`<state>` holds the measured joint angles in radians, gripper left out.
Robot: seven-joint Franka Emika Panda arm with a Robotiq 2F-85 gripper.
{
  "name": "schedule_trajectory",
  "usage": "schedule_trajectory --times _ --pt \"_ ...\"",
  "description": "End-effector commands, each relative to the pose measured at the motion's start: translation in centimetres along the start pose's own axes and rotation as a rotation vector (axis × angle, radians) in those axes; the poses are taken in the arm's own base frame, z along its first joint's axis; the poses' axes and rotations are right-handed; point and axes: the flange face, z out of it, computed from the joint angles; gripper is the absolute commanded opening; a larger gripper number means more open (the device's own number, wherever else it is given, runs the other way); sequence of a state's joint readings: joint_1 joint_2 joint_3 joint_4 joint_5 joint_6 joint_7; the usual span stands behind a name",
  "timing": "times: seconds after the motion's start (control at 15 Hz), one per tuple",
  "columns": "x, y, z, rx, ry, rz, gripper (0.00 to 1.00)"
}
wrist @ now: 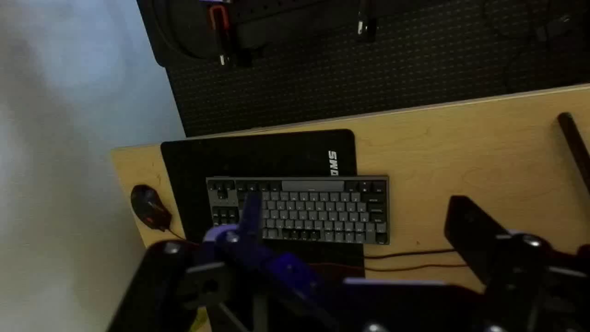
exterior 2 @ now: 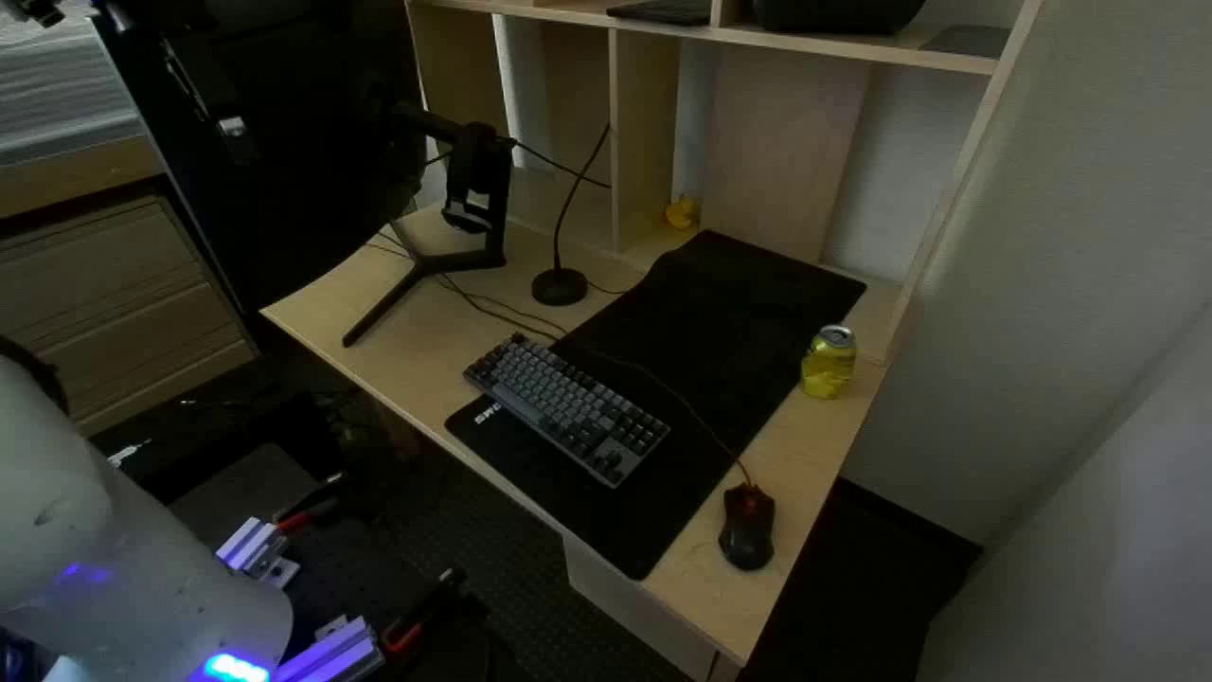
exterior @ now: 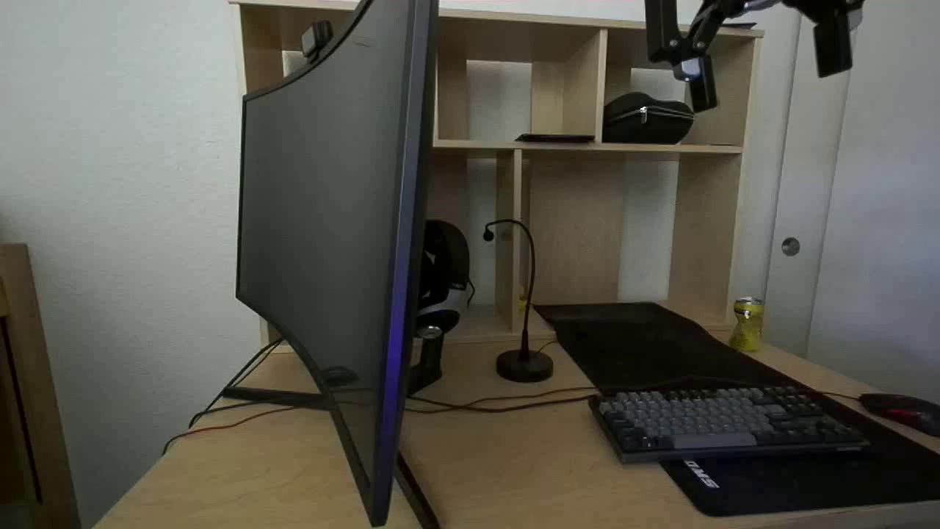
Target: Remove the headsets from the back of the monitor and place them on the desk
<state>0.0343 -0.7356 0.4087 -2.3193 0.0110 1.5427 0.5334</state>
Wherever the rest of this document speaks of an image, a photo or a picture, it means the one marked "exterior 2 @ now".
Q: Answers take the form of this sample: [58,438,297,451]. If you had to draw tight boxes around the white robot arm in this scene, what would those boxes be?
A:
[0,358,293,682]

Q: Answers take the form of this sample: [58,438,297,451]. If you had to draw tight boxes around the black gooseneck desk microphone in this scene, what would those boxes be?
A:
[529,134,610,305]

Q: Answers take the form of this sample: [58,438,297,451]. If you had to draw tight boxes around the black desk mat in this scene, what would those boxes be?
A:
[447,232,863,581]

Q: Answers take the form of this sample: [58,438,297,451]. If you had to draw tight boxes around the wooden desk hutch shelves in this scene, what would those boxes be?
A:
[409,0,1040,292]

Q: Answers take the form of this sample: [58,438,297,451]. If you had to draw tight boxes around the black curved monitor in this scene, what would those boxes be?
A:
[92,0,425,315]

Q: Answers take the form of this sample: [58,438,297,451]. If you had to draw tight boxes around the grey mechanical keyboard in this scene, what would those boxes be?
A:
[467,332,670,487]

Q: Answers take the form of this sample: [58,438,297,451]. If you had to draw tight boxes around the small yellow rubber duck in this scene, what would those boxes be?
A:
[661,192,702,232]

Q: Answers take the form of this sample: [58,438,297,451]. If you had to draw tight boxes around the yellow drink can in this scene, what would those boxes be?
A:
[803,326,856,398]

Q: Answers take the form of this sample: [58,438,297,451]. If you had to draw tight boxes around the black computer mouse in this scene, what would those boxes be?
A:
[714,486,776,572]

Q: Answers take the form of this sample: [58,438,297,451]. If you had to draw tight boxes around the black bag on shelf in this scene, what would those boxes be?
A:
[754,0,925,34]

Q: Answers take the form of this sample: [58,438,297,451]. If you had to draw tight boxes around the wooden drawer cabinet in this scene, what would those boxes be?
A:
[0,136,254,433]

